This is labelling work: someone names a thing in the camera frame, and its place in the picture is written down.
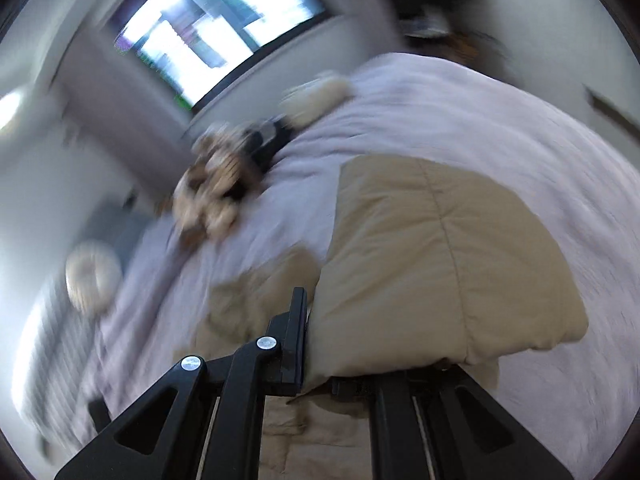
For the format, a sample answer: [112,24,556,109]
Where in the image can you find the round white cushion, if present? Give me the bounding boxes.
[65,240,124,314]

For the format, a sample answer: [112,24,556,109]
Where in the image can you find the brown and cream plush toys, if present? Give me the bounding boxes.
[170,121,266,250]

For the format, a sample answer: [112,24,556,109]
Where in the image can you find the dark clutter pile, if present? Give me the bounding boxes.
[375,0,506,63]

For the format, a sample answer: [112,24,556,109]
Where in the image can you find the lavender bed blanket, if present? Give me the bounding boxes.
[80,52,640,467]

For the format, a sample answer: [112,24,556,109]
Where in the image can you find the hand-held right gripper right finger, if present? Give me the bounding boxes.
[332,363,576,480]

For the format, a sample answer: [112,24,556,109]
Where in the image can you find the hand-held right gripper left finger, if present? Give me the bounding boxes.
[54,287,309,480]

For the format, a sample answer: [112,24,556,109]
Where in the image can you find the cream fluffy cloth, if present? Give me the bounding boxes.
[279,72,357,127]

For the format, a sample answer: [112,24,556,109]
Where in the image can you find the black garment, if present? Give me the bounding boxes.
[240,116,297,173]

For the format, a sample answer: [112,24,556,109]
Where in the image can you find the window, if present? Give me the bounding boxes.
[107,0,334,114]

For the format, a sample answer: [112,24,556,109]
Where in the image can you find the white ribbed radiator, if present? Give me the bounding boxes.
[12,280,101,443]

